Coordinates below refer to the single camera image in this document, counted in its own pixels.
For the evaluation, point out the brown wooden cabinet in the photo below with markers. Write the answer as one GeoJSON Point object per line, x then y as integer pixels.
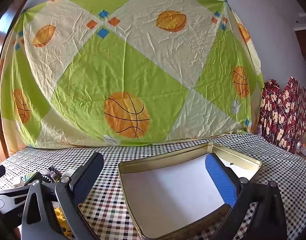
{"type": "Point", "coordinates": [305, 45]}

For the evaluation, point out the yellow face toy brick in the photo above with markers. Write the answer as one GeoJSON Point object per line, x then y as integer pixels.
{"type": "Point", "coordinates": [59, 217]}

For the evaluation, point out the basketball print bedsheet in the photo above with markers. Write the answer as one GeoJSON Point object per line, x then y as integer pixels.
{"type": "Point", "coordinates": [143, 67]}

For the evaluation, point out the red patterned cloth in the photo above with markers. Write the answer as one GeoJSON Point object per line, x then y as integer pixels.
{"type": "Point", "coordinates": [287, 110]}

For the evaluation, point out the green packet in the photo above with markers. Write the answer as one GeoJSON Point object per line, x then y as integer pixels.
{"type": "Point", "coordinates": [26, 179]}

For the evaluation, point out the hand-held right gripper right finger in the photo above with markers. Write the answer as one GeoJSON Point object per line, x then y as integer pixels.
{"type": "Point", "coordinates": [220, 180]}

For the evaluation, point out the checkered tablecloth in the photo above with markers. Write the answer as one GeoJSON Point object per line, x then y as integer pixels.
{"type": "Point", "coordinates": [113, 205]}

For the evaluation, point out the gold metal tin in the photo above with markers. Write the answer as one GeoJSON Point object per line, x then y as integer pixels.
{"type": "Point", "coordinates": [155, 161]}

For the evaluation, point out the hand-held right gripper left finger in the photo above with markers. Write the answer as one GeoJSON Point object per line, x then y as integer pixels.
{"type": "Point", "coordinates": [89, 177]}

